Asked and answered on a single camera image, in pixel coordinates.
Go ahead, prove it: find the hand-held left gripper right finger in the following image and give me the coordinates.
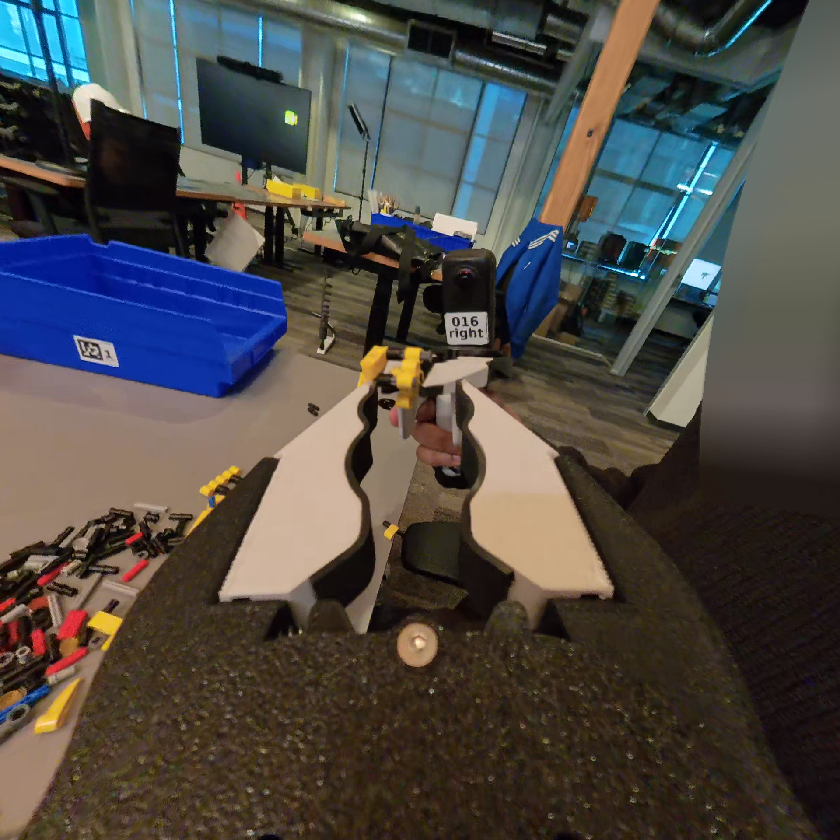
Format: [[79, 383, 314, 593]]
[[457, 382, 616, 630]]

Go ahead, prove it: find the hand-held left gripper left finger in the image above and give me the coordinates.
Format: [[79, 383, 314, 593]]
[[217, 382, 380, 624]]

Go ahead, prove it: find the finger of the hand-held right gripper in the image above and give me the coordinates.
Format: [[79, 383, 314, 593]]
[[423, 358, 492, 391]]

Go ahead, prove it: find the yellow toy brick assembly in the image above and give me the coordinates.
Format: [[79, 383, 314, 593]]
[[357, 346, 434, 411]]

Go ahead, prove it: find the person's right hand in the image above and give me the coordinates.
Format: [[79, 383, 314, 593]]
[[413, 400, 460, 469]]

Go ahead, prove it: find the blue jacket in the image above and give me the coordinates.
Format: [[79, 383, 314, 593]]
[[495, 220, 567, 361]]

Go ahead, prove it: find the yellow studded toy plate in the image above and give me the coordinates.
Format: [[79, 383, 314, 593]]
[[199, 465, 242, 498]]

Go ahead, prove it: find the black bag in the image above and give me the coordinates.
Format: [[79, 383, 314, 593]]
[[335, 220, 447, 306]]

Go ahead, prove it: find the small blue bin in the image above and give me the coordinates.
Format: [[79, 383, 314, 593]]
[[369, 210, 439, 232]]

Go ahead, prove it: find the small wooden desk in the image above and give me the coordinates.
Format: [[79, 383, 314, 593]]
[[301, 230, 454, 361]]

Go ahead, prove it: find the glass display shelving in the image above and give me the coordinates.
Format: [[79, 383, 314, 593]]
[[561, 226, 723, 329]]

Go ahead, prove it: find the black light stand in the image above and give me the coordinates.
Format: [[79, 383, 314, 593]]
[[346, 103, 376, 224]]

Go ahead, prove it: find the yellow toy angle piece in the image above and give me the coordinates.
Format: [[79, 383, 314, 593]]
[[87, 609, 126, 652]]

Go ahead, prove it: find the pile of black red pins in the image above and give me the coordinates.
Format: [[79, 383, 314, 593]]
[[0, 502, 198, 719]]

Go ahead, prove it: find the white leaning board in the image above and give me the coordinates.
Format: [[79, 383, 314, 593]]
[[207, 211, 266, 274]]

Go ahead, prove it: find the blue plastic bin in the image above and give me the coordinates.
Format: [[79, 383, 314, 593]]
[[0, 234, 288, 398]]

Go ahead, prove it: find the long wooden desk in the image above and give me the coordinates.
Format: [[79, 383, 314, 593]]
[[0, 154, 352, 273]]

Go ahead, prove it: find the black monitor on stand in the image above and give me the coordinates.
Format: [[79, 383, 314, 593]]
[[196, 56, 313, 186]]

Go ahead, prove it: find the yellow toy wedge panel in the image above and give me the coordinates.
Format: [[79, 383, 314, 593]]
[[34, 677, 84, 735]]

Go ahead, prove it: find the blue toy beam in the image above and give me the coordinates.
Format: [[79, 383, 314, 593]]
[[0, 682, 52, 716]]

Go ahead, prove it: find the black office chair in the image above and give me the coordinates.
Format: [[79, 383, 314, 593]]
[[84, 98, 204, 260]]

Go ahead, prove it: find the wooden post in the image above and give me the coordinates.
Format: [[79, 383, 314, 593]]
[[538, 0, 662, 227]]

